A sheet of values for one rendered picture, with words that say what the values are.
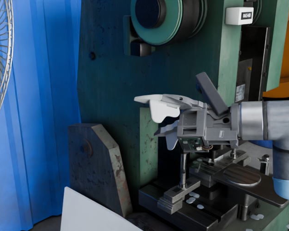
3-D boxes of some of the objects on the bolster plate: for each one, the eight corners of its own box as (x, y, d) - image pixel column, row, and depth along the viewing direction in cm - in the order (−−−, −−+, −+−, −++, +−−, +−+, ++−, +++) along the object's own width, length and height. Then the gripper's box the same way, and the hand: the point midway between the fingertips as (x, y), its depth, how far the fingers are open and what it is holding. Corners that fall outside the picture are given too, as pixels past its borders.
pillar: (186, 177, 126) (188, 141, 121) (183, 178, 124) (184, 143, 120) (182, 174, 127) (183, 140, 123) (178, 177, 126) (179, 141, 121)
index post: (269, 177, 131) (272, 154, 128) (265, 179, 129) (268, 156, 126) (262, 174, 133) (264, 152, 130) (258, 177, 131) (261, 154, 128)
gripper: (235, 117, 57) (124, 120, 63) (242, 165, 73) (152, 164, 79) (235, 75, 61) (131, 83, 68) (242, 129, 77) (157, 131, 83)
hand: (144, 115), depth 75 cm, fingers open, 14 cm apart
